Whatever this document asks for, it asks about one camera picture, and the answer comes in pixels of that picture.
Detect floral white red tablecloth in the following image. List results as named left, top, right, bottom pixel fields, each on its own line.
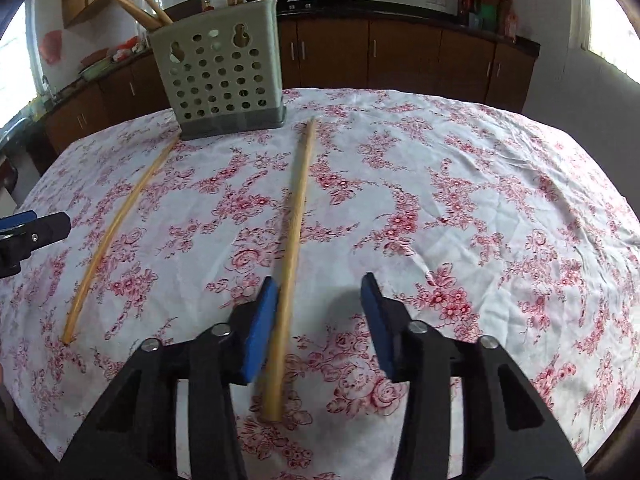
left=1, top=89, right=639, bottom=479

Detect brown left side cabinets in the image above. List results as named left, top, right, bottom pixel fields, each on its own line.
left=26, top=52, right=169, bottom=166

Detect brown kitchen base cabinets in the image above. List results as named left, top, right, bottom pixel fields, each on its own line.
left=278, top=0, right=540, bottom=113

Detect bamboo chopstick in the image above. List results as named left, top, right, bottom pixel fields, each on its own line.
left=262, top=117, right=317, bottom=422
left=61, top=136, right=179, bottom=346

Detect green perforated utensil holder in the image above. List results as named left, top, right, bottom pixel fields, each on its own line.
left=150, top=0, right=286, bottom=141

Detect red bag of condiments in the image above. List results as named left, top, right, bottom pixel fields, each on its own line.
left=457, top=0, right=518, bottom=41

